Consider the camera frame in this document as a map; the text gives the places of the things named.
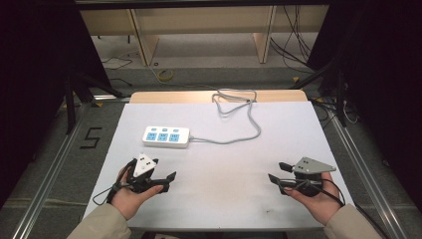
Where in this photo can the white table cover sheet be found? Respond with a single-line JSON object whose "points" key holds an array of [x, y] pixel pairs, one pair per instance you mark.
{"points": [[215, 186]]}

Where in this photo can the person's right hand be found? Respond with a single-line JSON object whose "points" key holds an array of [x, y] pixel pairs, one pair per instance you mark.
{"points": [[321, 205]]}

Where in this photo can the black curtain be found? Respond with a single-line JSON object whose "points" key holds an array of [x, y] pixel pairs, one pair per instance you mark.
{"points": [[36, 83], [384, 83]]}

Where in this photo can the white power strip blue sockets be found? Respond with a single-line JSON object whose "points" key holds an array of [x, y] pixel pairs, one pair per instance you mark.
{"points": [[166, 142]]}

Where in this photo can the person's left hand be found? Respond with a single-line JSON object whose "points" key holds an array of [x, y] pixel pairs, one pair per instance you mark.
{"points": [[127, 200]]}

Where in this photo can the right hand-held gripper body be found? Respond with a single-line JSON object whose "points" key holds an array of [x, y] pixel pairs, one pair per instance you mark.
{"points": [[312, 165]]}

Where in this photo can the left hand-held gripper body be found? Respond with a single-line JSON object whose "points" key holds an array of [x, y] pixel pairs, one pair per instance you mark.
{"points": [[143, 165]]}

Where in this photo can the black metal stand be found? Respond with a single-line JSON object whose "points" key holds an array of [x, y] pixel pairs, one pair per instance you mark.
{"points": [[79, 89]]}

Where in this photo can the aluminium floor rail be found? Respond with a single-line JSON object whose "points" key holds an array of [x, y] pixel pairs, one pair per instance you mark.
{"points": [[368, 172], [49, 172]]}

